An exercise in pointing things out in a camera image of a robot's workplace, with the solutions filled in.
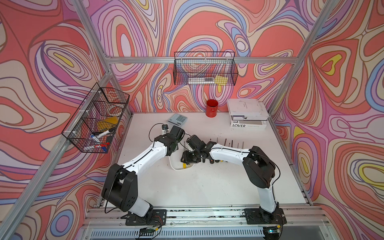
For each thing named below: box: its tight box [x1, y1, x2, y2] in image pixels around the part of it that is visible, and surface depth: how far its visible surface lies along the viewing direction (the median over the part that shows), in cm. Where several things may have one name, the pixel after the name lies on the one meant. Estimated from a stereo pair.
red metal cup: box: [205, 99, 219, 118], surface depth 117 cm
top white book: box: [226, 98, 270, 121], surface depth 110 cm
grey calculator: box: [167, 113, 188, 126], surface depth 116 cm
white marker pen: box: [90, 130, 111, 143], surface depth 73 cm
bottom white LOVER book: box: [230, 120, 268, 130], surface depth 110 cm
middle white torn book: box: [230, 115, 269, 121], surface depth 110 cm
